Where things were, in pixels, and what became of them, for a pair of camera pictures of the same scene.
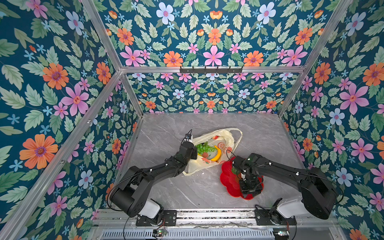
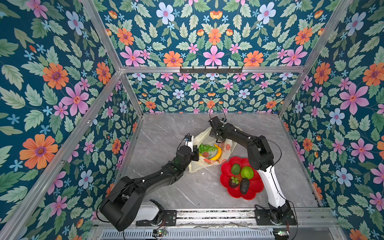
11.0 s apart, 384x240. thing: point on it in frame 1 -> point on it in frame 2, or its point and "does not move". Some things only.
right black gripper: (253, 191) -> (212, 133)
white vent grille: (222, 234) does not move
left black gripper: (194, 151) does not move
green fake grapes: (204, 147) does not move
